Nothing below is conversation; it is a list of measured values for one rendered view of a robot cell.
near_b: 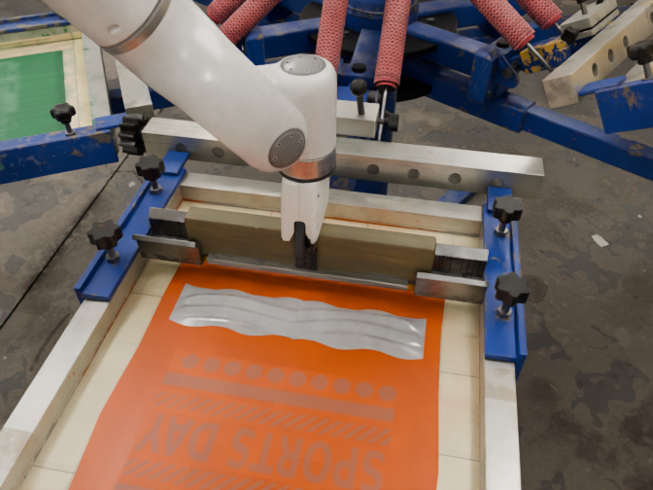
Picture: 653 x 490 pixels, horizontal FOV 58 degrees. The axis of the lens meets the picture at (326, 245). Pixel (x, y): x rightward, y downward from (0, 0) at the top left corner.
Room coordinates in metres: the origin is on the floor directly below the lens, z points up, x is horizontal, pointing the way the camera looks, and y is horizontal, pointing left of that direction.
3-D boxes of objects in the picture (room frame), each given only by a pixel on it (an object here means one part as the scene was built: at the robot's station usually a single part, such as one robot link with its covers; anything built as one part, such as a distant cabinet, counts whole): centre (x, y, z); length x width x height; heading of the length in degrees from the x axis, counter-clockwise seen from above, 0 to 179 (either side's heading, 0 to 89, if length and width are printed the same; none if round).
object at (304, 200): (0.60, 0.03, 1.12); 0.10 x 0.07 x 0.11; 169
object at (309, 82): (0.59, 0.06, 1.25); 0.15 x 0.10 x 0.11; 125
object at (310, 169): (0.61, 0.02, 1.18); 0.09 x 0.07 x 0.03; 169
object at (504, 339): (0.57, -0.25, 0.97); 0.30 x 0.05 x 0.07; 169
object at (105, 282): (0.68, 0.30, 0.97); 0.30 x 0.05 x 0.07; 169
